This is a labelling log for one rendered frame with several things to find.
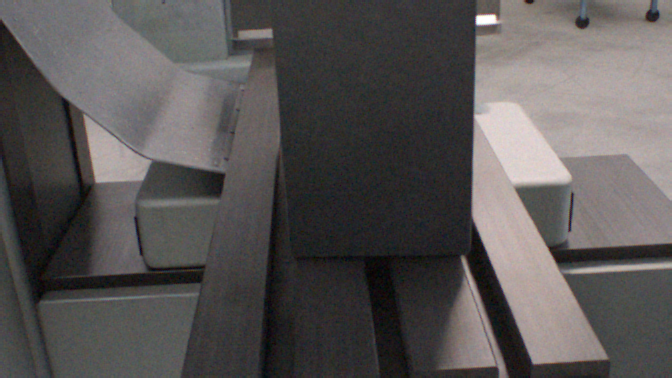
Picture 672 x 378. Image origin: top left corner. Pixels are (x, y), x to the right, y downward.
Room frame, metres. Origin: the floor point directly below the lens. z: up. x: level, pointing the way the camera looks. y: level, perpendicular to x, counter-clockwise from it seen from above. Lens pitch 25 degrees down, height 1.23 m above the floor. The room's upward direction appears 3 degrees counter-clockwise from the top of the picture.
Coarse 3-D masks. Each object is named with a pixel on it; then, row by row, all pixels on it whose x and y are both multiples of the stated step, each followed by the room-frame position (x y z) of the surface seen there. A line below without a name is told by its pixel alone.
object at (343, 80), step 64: (320, 0) 0.48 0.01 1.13; (384, 0) 0.48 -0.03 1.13; (448, 0) 0.48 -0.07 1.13; (320, 64) 0.48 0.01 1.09; (384, 64) 0.48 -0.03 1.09; (448, 64) 0.48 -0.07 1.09; (320, 128) 0.48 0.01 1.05; (384, 128) 0.48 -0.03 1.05; (448, 128) 0.48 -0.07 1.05; (320, 192) 0.48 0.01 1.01; (384, 192) 0.48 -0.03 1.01; (448, 192) 0.48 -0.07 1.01; (320, 256) 0.49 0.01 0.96
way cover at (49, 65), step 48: (48, 0) 0.95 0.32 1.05; (96, 0) 1.09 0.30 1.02; (48, 48) 0.87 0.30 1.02; (144, 48) 1.10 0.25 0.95; (96, 96) 0.86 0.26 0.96; (144, 96) 0.96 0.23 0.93; (192, 96) 1.03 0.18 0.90; (240, 96) 1.07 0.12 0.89; (144, 144) 0.84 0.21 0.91; (192, 144) 0.87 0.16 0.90
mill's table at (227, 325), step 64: (256, 64) 0.97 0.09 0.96; (256, 128) 0.74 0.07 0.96; (256, 192) 0.60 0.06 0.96; (512, 192) 0.57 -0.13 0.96; (256, 256) 0.49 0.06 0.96; (384, 256) 0.53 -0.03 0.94; (448, 256) 0.48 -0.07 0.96; (512, 256) 0.48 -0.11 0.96; (256, 320) 0.41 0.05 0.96; (320, 320) 0.41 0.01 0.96; (384, 320) 0.44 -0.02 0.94; (448, 320) 0.40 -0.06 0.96; (512, 320) 0.40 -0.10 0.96; (576, 320) 0.40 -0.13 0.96
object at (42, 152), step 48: (0, 48) 0.87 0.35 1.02; (0, 96) 0.84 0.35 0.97; (48, 96) 1.00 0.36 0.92; (0, 144) 0.82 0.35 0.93; (48, 144) 0.97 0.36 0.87; (0, 192) 0.81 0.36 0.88; (48, 192) 0.93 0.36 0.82; (0, 240) 0.80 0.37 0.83; (48, 240) 0.90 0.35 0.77; (0, 288) 0.79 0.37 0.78; (0, 336) 0.78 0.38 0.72
